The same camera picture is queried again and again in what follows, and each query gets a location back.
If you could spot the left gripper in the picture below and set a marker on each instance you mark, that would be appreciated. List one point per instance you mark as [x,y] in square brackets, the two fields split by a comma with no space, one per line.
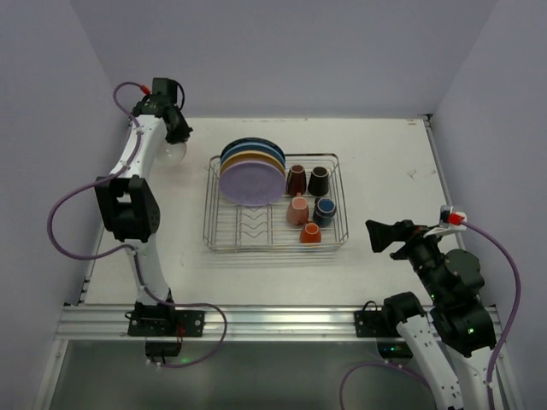
[179,131]

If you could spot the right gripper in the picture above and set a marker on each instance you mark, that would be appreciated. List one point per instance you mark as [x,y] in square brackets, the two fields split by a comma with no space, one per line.
[404,238]

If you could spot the orange bowl white inside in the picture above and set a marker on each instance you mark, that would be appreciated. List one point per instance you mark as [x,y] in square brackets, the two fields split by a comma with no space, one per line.
[170,154]

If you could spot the dark blue mug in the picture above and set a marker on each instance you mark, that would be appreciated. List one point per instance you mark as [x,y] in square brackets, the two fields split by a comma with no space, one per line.
[324,211]

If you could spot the orange mug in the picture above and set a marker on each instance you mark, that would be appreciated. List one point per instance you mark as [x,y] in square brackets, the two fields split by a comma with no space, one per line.
[311,233]

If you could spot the black cup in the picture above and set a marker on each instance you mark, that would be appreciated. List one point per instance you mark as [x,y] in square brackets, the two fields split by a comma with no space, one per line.
[318,182]

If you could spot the pink dotted mug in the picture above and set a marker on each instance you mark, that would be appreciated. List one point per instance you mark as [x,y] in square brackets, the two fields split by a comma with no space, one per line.
[297,213]

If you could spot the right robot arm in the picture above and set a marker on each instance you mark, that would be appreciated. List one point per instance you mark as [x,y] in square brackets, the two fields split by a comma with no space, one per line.
[452,344]

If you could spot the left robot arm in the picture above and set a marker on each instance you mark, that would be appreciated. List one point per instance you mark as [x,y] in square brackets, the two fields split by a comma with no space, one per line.
[126,202]

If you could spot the light blue plate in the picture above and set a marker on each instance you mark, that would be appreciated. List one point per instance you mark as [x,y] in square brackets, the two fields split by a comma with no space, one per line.
[252,148]

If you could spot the dark teal plate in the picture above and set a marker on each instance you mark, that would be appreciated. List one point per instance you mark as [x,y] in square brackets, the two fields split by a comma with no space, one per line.
[253,140]

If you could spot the yellow plate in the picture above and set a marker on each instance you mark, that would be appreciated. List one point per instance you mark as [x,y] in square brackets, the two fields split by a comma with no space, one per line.
[252,163]

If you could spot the purple plate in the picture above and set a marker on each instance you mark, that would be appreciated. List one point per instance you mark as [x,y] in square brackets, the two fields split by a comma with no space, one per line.
[252,183]

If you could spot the dark red cup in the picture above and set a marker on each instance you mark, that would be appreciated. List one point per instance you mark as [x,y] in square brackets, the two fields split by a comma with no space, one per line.
[296,183]

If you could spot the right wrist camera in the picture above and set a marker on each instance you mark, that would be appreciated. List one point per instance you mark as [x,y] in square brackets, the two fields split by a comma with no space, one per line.
[451,221]

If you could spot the metal wire dish rack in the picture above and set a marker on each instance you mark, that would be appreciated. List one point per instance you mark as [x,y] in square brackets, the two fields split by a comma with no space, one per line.
[228,227]

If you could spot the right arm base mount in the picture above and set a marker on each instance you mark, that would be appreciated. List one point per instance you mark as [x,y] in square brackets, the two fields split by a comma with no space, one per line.
[369,322]

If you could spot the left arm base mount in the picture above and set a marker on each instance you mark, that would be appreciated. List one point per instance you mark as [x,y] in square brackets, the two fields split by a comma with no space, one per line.
[164,328]

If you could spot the aluminium frame rail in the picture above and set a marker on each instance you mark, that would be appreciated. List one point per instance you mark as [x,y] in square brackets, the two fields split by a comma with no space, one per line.
[90,322]

